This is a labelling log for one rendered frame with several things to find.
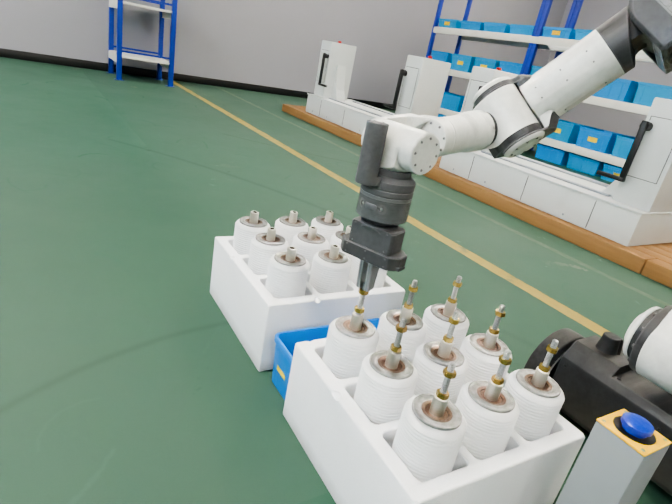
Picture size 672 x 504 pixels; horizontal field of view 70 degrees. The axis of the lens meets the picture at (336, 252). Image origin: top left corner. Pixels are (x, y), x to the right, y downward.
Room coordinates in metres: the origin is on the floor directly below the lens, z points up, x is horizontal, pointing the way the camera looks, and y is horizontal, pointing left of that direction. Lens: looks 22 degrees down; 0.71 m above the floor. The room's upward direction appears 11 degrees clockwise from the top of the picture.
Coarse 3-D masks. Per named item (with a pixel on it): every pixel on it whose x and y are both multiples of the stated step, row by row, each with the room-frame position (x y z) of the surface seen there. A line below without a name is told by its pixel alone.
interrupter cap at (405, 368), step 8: (376, 352) 0.71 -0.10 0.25; (384, 352) 0.72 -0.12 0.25; (376, 360) 0.69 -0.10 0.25; (384, 360) 0.70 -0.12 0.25; (400, 360) 0.71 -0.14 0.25; (408, 360) 0.71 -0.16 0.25; (376, 368) 0.67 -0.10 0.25; (384, 368) 0.67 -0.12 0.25; (400, 368) 0.69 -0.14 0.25; (408, 368) 0.69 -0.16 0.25; (384, 376) 0.65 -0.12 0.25; (392, 376) 0.65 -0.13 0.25; (400, 376) 0.66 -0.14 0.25; (408, 376) 0.66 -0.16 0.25
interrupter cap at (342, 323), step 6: (342, 318) 0.81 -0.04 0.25; (348, 318) 0.81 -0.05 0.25; (336, 324) 0.78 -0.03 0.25; (342, 324) 0.79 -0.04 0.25; (348, 324) 0.79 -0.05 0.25; (366, 324) 0.80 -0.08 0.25; (372, 324) 0.81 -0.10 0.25; (342, 330) 0.76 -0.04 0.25; (348, 330) 0.77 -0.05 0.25; (360, 330) 0.78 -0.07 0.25; (366, 330) 0.78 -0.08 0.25; (372, 330) 0.79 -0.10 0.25; (348, 336) 0.75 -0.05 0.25; (354, 336) 0.75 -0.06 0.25; (360, 336) 0.75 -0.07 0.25; (366, 336) 0.76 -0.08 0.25
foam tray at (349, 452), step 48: (288, 384) 0.81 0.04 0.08; (336, 384) 0.70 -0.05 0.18; (336, 432) 0.65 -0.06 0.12; (384, 432) 0.61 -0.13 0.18; (576, 432) 0.71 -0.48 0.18; (336, 480) 0.63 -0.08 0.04; (384, 480) 0.54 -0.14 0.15; (432, 480) 0.53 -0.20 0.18; (480, 480) 0.55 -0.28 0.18; (528, 480) 0.63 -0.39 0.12
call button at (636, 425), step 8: (624, 416) 0.56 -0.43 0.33; (632, 416) 0.57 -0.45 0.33; (640, 416) 0.57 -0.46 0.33; (624, 424) 0.55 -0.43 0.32; (632, 424) 0.55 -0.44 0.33; (640, 424) 0.55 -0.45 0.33; (648, 424) 0.55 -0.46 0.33; (632, 432) 0.55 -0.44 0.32; (640, 432) 0.54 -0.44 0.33; (648, 432) 0.54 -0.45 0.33
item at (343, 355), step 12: (336, 336) 0.75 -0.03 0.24; (372, 336) 0.77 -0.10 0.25; (336, 348) 0.75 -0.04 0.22; (348, 348) 0.74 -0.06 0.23; (360, 348) 0.74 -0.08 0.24; (372, 348) 0.76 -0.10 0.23; (324, 360) 0.77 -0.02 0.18; (336, 360) 0.75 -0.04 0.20; (348, 360) 0.74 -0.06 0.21; (360, 360) 0.75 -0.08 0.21; (336, 372) 0.75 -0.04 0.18; (348, 372) 0.74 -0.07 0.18
